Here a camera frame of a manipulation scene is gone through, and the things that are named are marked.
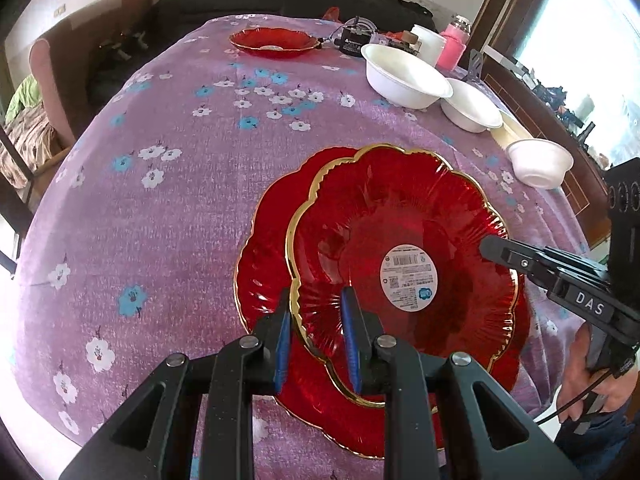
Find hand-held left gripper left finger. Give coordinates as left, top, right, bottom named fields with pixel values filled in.
left=60, top=287, right=293, bottom=480

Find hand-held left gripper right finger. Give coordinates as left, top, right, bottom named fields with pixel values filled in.
left=341, top=287, right=583, bottom=480

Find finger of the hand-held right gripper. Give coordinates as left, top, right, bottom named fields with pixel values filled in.
left=479, top=235, right=616, bottom=329

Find large red glass plate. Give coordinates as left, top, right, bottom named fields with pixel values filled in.
left=234, top=146, right=531, bottom=460

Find labelled red glass plate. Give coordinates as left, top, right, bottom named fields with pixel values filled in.
left=286, top=144, right=521, bottom=406

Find person's right hand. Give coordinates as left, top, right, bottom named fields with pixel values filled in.
left=555, top=324, right=631, bottom=423

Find small white bowl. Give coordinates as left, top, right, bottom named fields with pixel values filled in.
left=506, top=139, right=575, bottom=190

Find wooden sideboard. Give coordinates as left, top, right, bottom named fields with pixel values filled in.
left=470, top=45, right=617, bottom=250

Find medium white bowl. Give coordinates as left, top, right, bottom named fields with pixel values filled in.
left=440, top=77, right=504, bottom=133

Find blue denim trousers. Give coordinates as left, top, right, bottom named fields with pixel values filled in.
left=550, top=402, right=637, bottom=467

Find black metal stand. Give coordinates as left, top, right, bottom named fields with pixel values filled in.
left=466, top=49, right=485, bottom=83

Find window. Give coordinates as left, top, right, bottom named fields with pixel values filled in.
left=505, top=0, right=640, bottom=171

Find pink water bottle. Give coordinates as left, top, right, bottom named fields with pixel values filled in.
left=436, top=16, right=472, bottom=72

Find large white bowl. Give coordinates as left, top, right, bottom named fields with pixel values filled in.
left=360, top=43, right=454, bottom=109

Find white plastic jar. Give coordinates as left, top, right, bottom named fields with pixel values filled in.
left=411, top=24, right=447, bottom=67

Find black electronic device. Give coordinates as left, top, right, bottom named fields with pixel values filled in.
left=334, top=17, right=376, bottom=56

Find dark wooden chair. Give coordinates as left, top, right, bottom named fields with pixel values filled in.
left=0, top=125, right=47, bottom=277

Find small red glass plate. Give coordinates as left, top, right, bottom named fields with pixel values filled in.
left=229, top=27, right=318, bottom=59

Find striped brown blanket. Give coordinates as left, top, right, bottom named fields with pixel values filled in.
left=5, top=107, right=65, bottom=172

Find black clutter on seat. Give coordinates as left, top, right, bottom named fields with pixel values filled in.
left=99, top=29, right=152, bottom=58

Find black sofa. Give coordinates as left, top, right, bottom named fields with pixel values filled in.
left=150, top=0, right=441, bottom=33

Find brown armchair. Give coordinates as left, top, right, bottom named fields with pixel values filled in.
left=29, top=0, right=156, bottom=153

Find green cloth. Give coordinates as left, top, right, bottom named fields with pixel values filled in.
left=5, top=74, right=41, bottom=123

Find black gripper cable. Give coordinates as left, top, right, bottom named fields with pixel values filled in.
left=534, top=362, right=623, bottom=426

